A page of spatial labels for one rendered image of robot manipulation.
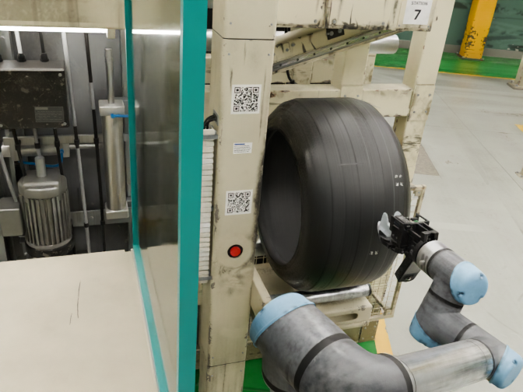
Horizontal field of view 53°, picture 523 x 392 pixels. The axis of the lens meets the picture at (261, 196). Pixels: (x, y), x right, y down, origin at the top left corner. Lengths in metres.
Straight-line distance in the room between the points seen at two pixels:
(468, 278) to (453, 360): 0.20
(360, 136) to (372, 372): 0.75
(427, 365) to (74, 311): 0.60
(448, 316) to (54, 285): 0.77
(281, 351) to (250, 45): 0.74
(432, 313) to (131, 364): 0.60
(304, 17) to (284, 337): 1.03
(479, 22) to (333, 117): 9.35
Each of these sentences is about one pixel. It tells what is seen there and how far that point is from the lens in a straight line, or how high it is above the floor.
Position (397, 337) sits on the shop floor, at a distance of 2.98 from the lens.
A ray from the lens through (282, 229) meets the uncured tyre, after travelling 1.82.
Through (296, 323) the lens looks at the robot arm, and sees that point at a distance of 0.82.
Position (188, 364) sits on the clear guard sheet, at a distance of 0.58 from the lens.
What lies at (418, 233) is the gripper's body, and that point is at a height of 1.30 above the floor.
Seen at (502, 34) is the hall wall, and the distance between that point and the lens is 11.45.
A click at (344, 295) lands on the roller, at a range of 1.65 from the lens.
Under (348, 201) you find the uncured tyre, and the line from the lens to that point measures 1.32.
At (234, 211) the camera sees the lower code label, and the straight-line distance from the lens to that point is 1.43.
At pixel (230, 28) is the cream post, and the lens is 1.26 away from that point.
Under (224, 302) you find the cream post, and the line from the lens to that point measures 1.61.
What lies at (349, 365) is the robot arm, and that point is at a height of 1.35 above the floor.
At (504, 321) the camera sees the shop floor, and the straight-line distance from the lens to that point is 3.37.
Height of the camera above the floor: 1.89
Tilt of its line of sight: 27 degrees down
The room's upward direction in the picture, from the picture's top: 5 degrees clockwise
